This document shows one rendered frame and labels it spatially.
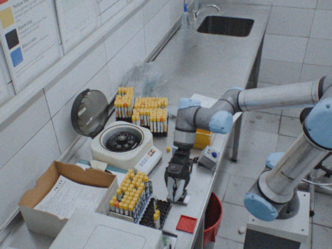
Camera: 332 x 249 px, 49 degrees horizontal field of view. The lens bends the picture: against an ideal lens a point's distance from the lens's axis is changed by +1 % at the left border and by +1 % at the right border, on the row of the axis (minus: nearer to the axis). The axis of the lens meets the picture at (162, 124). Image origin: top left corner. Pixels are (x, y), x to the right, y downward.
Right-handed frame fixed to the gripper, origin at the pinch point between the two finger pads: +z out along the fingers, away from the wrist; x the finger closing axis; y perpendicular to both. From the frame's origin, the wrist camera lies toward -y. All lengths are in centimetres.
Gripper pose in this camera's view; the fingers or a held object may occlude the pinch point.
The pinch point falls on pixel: (173, 198)
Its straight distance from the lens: 129.9
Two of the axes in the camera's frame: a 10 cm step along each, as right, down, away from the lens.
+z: -1.4, 9.8, 1.5
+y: 3.1, -1.0, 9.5
